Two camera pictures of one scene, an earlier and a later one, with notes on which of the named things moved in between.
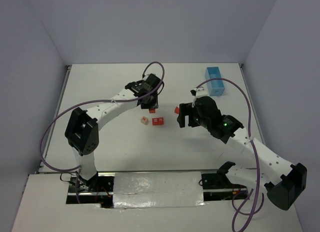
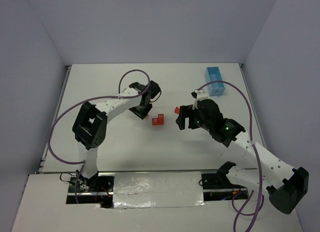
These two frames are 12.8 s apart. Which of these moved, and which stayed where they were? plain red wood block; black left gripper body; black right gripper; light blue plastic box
Moved: black left gripper body
Stayed: plain red wood block; light blue plastic box; black right gripper
